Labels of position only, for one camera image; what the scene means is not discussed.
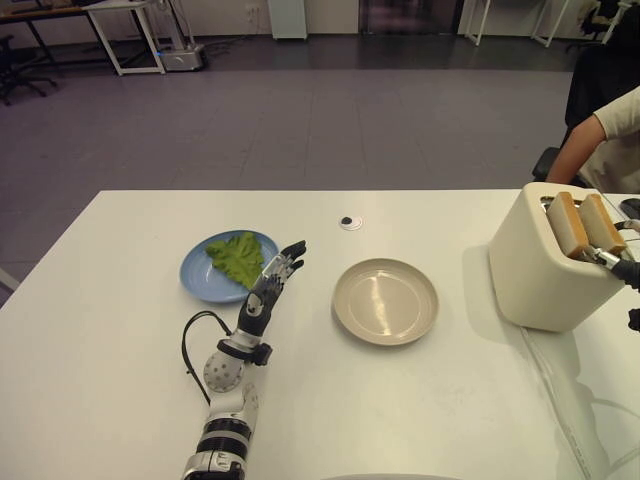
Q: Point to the green lettuce leaf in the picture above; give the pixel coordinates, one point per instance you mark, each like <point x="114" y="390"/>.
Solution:
<point x="237" y="257"/>

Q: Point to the black office chair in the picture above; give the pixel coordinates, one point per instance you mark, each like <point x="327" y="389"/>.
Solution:
<point x="15" y="67"/>

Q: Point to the bread slice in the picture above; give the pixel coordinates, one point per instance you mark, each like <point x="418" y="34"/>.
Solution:
<point x="565" y="225"/>
<point x="602" y="225"/>

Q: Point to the small black device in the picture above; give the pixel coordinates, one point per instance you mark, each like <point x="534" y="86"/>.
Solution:
<point x="631" y="207"/>

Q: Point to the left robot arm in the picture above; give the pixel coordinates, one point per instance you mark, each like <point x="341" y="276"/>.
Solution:
<point x="225" y="372"/>

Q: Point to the person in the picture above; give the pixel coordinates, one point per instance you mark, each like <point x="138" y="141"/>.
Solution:
<point x="617" y="140"/>

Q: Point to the beige plate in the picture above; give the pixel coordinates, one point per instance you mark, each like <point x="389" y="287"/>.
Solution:
<point x="385" y="302"/>

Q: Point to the blue plate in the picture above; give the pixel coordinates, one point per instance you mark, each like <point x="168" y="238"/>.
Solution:
<point x="197" y="275"/>

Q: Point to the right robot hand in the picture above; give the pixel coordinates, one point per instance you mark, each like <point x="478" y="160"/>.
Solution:
<point x="631" y="272"/>

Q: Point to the cream toaster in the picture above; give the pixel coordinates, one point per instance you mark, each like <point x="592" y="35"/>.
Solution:
<point x="525" y="270"/>

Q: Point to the white cabinet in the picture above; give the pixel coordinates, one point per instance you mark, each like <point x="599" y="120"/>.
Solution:
<point x="287" y="20"/>

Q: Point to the white wheeled machine base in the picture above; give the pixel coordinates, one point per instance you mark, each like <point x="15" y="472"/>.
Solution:
<point x="182" y="57"/>

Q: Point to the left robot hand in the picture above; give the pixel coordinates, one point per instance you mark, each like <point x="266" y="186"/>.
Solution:
<point x="260" y="305"/>

